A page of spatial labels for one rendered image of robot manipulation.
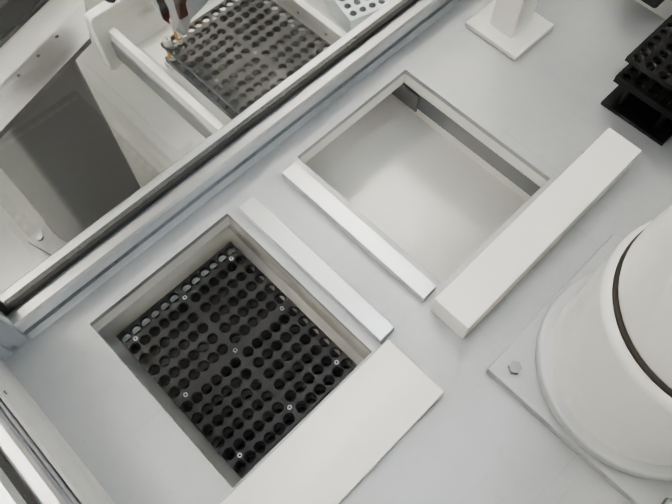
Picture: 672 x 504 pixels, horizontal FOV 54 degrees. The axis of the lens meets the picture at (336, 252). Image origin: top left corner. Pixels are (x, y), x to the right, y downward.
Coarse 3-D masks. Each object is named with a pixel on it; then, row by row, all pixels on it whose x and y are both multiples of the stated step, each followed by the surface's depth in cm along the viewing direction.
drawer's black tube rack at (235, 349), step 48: (240, 288) 80; (144, 336) 77; (192, 336) 80; (240, 336) 77; (288, 336) 80; (192, 384) 75; (240, 384) 78; (288, 384) 75; (336, 384) 75; (240, 432) 72; (288, 432) 73
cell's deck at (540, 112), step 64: (576, 0) 94; (384, 64) 89; (448, 64) 89; (512, 64) 89; (576, 64) 89; (320, 128) 84; (512, 128) 84; (576, 128) 84; (256, 192) 80; (640, 192) 80; (320, 256) 77; (576, 256) 77; (64, 320) 73; (512, 320) 73; (64, 384) 70; (128, 384) 70; (448, 384) 70; (128, 448) 67; (192, 448) 67; (448, 448) 67; (512, 448) 67
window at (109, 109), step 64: (0, 0) 45; (64, 0) 49; (128, 0) 53; (192, 0) 59; (256, 0) 65; (320, 0) 72; (384, 0) 82; (0, 64) 49; (64, 64) 53; (128, 64) 58; (192, 64) 64; (256, 64) 72; (320, 64) 81; (0, 128) 53; (64, 128) 58; (128, 128) 64; (192, 128) 71; (0, 192) 57; (64, 192) 63; (128, 192) 70; (0, 256) 62; (64, 256) 70
